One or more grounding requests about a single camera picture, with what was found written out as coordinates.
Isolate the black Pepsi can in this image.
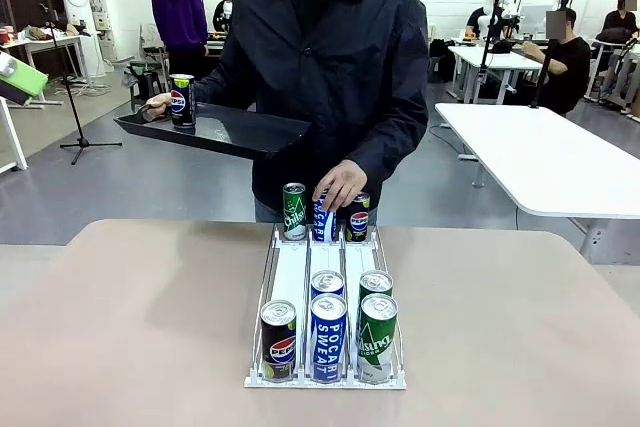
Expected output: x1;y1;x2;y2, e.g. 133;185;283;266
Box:
169;73;196;129
260;299;298;382
345;191;372;243

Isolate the black serving tray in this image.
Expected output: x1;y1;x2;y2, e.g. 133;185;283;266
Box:
113;100;312;162

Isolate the blue Pocari Sweat can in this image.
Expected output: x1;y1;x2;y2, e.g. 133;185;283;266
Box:
310;270;346;301
309;293;349;382
312;187;339;242

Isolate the person's right forearm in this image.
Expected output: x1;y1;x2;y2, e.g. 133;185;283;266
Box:
189;46;251;109

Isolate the person's left forearm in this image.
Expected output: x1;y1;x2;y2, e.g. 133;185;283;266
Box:
344;116;430;183

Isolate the person in purple hoodie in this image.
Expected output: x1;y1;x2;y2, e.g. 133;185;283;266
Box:
150;0;210;81

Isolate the person in black and white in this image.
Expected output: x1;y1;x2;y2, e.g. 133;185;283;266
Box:
212;0;236;33

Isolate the person in dark jacket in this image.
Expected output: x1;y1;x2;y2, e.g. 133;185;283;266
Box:
192;0;430;224

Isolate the seated person in black shirt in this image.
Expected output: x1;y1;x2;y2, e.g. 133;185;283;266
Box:
519;7;592;116

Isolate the dark-haired person in black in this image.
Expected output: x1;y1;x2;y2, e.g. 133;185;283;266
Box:
599;0;640;43

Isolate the person's right hand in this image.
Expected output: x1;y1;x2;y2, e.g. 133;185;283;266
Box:
141;91;174;121

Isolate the person's left hand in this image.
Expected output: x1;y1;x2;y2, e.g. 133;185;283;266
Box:
312;159;370;222

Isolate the white side table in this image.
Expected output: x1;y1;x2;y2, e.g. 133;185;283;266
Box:
0;34;91;107

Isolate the black tripod stand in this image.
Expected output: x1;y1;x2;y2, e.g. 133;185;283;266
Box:
39;2;124;166

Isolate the dark stool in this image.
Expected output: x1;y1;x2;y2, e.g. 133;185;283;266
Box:
128;61;166;111

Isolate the green Chilsung cider can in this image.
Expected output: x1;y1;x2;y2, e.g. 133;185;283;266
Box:
282;182;308;241
358;270;395;301
357;292;400;383

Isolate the white three-lane can rack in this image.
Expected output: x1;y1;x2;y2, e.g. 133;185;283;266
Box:
243;221;409;391

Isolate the white work table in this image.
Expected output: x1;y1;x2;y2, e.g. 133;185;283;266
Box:
447;44;546;106

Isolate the large white rounded table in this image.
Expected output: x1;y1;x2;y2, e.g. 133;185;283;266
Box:
433;101;640;264

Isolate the black camera stand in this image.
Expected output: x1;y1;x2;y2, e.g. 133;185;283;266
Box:
477;0;507;103
529;0;574;109

